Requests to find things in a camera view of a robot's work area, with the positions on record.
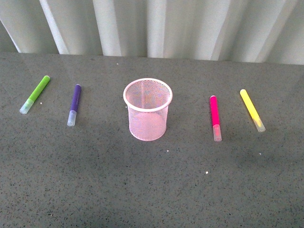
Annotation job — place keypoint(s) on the pink highlighter pen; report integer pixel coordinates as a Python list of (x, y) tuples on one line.
[(215, 118)]

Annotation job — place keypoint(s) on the purple highlighter pen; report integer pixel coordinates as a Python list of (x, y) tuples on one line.
[(74, 105)]

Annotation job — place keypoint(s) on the pink mesh pen cup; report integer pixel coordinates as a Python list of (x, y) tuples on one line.
[(147, 100)]

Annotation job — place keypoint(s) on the yellow highlighter pen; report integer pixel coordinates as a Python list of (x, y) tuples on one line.
[(252, 111)]

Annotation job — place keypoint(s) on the green highlighter pen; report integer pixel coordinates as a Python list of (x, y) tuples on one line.
[(34, 95)]

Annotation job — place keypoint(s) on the white pleated curtain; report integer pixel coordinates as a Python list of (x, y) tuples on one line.
[(233, 30)]

